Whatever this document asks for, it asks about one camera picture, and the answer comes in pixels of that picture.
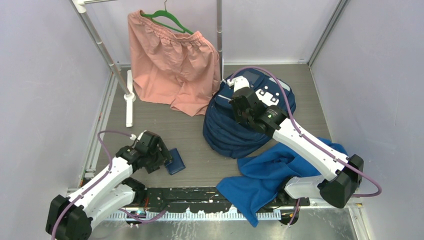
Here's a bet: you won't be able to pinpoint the small blue wallet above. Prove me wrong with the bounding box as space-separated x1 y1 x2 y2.
164 148 186 176

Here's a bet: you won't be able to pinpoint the navy blue backpack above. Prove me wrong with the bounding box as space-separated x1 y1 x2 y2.
202 68 296 159

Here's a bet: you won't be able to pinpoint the green clothes hanger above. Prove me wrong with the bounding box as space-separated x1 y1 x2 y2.
140 0 194 35

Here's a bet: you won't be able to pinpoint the pink shorts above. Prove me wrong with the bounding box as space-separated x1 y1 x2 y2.
127 10 222 117

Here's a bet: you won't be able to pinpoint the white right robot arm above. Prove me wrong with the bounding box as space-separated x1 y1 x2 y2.
226 76 364 209

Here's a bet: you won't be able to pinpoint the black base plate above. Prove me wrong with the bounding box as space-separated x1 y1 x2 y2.
113 187 311 215

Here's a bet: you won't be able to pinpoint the blue cloth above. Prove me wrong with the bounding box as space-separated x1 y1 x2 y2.
215 137 349 228

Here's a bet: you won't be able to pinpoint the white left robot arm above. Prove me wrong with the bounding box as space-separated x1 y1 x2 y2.
45 130 173 240

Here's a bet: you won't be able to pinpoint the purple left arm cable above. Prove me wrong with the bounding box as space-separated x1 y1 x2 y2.
50 130 168 240

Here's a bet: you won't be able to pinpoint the metal clothes rack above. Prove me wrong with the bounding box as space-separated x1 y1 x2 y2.
71 0 224 128

